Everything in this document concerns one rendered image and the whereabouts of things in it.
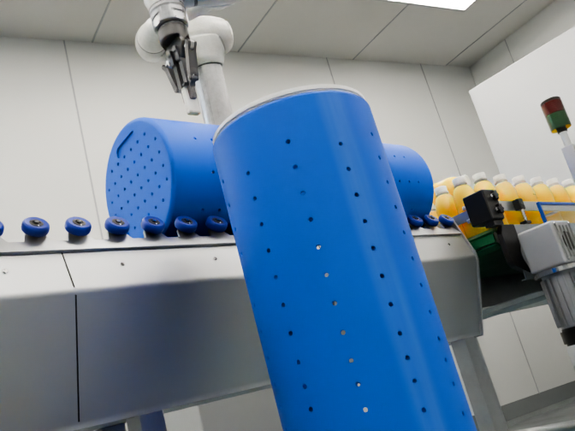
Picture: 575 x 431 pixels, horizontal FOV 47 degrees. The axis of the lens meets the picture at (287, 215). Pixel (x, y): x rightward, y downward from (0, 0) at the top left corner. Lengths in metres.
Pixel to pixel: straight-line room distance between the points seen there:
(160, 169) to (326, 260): 0.51
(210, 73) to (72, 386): 1.37
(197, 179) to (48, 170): 3.26
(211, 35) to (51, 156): 2.50
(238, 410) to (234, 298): 0.70
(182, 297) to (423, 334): 0.46
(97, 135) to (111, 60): 0.64
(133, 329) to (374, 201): 0.47
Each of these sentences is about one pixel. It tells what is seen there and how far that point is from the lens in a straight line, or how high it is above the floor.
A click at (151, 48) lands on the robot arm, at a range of 2.21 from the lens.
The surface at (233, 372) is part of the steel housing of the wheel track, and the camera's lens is 1.31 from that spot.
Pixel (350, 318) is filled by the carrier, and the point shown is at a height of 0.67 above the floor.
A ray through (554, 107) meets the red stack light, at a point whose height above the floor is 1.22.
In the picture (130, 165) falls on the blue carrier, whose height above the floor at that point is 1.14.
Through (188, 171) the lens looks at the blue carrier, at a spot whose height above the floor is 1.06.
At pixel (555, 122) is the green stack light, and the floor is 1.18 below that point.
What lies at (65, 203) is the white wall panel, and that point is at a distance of 4.49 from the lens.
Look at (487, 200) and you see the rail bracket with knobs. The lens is 1.92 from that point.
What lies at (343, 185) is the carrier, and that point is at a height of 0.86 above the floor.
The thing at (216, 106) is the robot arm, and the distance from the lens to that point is 2.24.
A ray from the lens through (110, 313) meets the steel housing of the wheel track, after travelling 1.16.
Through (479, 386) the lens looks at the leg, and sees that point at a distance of 1.87.
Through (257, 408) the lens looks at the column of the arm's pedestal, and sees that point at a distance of 1.98.
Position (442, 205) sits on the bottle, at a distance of 2.09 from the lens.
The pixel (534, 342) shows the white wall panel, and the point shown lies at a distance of 6.38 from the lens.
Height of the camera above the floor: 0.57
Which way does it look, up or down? 16 degrees up
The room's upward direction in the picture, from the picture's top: 16 degrees counter-clockwise
